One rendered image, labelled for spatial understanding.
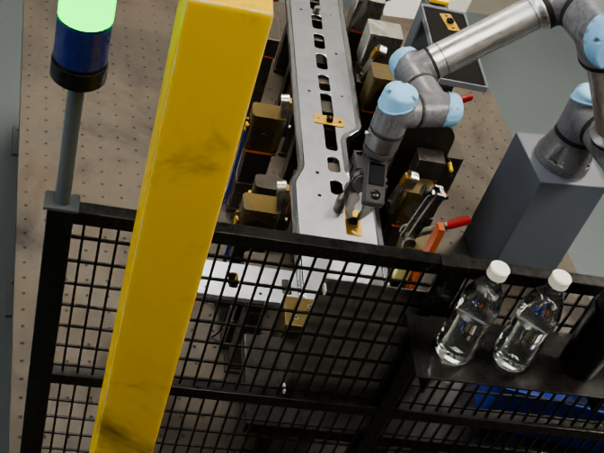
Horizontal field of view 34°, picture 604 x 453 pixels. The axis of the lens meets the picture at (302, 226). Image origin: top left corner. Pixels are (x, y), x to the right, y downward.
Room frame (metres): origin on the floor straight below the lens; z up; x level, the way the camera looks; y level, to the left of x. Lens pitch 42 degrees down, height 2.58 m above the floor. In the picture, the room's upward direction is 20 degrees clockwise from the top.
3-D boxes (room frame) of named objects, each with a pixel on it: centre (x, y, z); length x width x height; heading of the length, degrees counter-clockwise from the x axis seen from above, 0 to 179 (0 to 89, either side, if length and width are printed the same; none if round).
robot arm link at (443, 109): (1.82, -0.17, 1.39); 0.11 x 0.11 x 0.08; 33
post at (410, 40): (2.74, -0.15, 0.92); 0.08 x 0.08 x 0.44; 17
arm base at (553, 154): (2.23, -0.59, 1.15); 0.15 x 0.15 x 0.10
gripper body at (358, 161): (1.76, -0.10, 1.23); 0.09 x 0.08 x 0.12; 17
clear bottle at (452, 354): (1.11, -0.29, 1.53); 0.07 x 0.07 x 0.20
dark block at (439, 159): (2.02, -0.24, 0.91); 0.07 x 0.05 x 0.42; 107
